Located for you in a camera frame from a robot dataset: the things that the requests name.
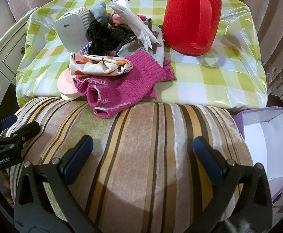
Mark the pink round sponge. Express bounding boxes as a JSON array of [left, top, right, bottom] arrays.
[[57, 68, 80, 101]]

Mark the floral white orange cloth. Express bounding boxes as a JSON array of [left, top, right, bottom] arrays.
[[69, 52, 134, 76]]

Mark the magenta knitted garment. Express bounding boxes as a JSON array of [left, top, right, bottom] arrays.
[[73, 50, 176, 118]]

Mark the black fuzzy cloth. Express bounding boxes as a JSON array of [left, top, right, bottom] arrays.
[[87, 19, 126, 55]]

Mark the grey blue fleece cloth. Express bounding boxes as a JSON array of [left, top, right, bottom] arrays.
[[89, 1, 113, 27]]

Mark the black white gingham cloth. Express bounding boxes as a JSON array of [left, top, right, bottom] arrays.
[[121, 34, 137, 46]]

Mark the pink soft cloth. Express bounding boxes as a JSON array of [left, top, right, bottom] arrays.
[[111, 13, 127, 26]]

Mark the white grey cloth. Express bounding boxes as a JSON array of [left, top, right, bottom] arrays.
[[107, 0, 164, 66]]

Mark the purple pink knitted sock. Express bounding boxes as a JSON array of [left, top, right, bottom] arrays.
[[78, 41, 92, 55]]

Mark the white cabinet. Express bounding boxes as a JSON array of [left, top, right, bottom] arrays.
[[0, 7, 38, 119]]

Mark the purple cardboard box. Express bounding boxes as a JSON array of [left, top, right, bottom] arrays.
[[233, 106, 283, 200]]

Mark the striped plush cushion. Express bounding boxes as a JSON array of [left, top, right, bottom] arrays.
[[3, 97, 253, 232]]

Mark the white ribbed plastic device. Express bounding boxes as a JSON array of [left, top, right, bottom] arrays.
[[55, 6, 93, 52]]

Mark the green checkered tablecloth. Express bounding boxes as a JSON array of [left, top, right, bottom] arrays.
[[16, 0, 267, 110]]

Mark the red thermos jug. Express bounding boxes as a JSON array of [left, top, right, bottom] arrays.
[[162, 0, 222, 56]]

